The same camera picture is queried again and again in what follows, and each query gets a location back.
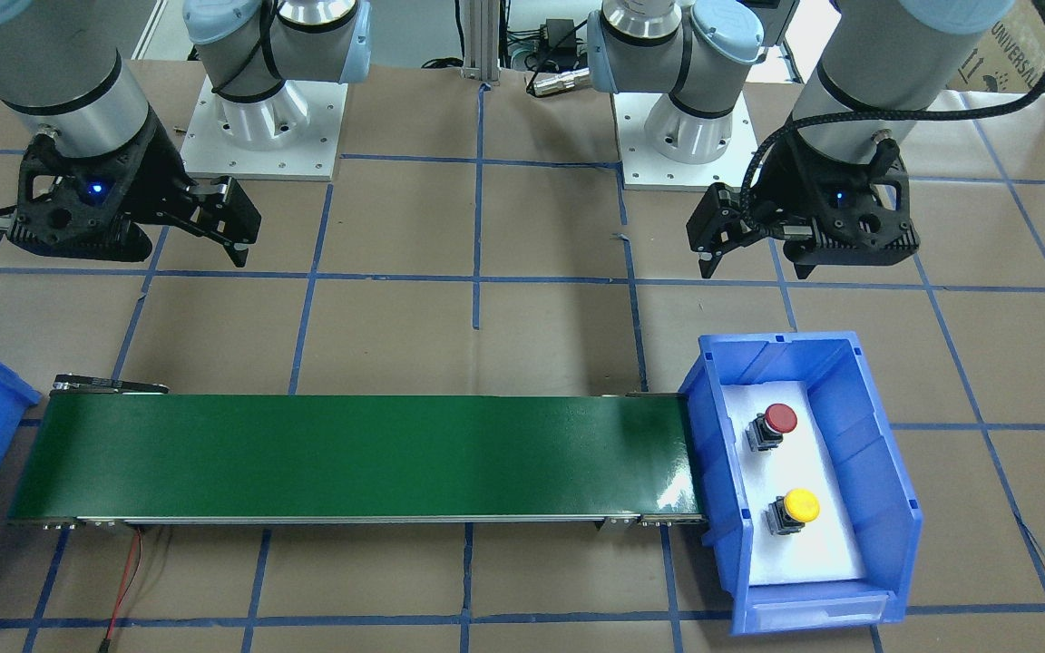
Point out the white foam pad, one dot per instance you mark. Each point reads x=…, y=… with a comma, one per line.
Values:
x=825, y=550

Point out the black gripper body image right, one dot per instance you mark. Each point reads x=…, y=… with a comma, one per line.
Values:
x=778, y=201

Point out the black power adapter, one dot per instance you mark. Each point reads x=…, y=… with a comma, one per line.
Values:
x=557, y=36

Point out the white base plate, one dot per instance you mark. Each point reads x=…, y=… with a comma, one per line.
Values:
x=662, y=148
x=291, y=136

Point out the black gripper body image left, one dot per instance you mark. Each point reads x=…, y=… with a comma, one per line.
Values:
x=162, y=174

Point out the red push button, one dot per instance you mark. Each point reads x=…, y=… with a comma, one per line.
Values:
x=767, y=430

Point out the cardboard box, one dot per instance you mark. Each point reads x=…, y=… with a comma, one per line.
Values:
x=1009, y=58

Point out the aluminium profile post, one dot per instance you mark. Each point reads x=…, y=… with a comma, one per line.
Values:
x=482, y=23

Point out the yellow push button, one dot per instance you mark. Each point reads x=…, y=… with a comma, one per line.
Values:
x=789, y=513

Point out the green conveyor belt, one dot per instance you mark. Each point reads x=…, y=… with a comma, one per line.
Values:
x=349, y=459

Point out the silver cylindrical connector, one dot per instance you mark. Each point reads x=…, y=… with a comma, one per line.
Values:
x=559, y=83

